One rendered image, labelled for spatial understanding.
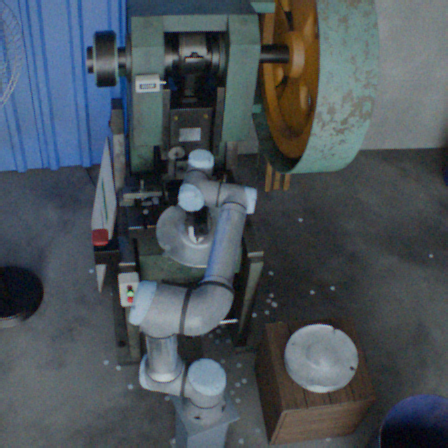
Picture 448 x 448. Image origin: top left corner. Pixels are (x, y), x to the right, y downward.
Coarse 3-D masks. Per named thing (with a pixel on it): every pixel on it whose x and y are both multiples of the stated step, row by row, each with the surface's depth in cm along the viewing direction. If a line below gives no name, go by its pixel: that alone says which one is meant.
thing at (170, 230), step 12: (168, 216) 194; (180, 216) 194; (216, 216) 197; (168, 228) 190; (180, 228) 191; (168, 240) 187; (180, 240) 188; (204, 240) 188; (168, 252) 184; (180, 252) 184; (192, 252) 185; (204, 252) 186; (192, 264) 182; (204, 264) 183
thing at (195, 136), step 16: (176, 96) 180; (192, 96) 180; (208, 96) 183; (176, 112) 177; (192, 112) 178; (208, 112) 179; (176, 128) 181; (192, 128) 183; (208, 128) 184; (176, 144) 186; (192, 144) 187; (208, 144) 189; (176, 160) 188; (176, 176) 192
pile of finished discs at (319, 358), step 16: (304, 336) 210; (320, 336) 210; (336, 336) 211; (288, 352) 204; (304, 352) 204; (320, 352) 204; (336, 352) 205; (352, 352) 205; (288, 368) 200; (304, 368) 199; (320, 368) 199; (336, 368) 200; (352, 368) 202; (304, 384) 196; (320, 384) 194; (336, 384) 195
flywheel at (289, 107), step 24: (288, 0) 182; (312, 0) 158; (264, 24) 200; (288, 24) 185; (312, 24) 166; (312, 48) 163; (264, 72) 207; (288, 72) 178; (312, 72) 166; (264, 96) 209; (288, 96) 191; (312, 96) 168; (288, 120) 194; (312, 120) 161; (288, 144) 185
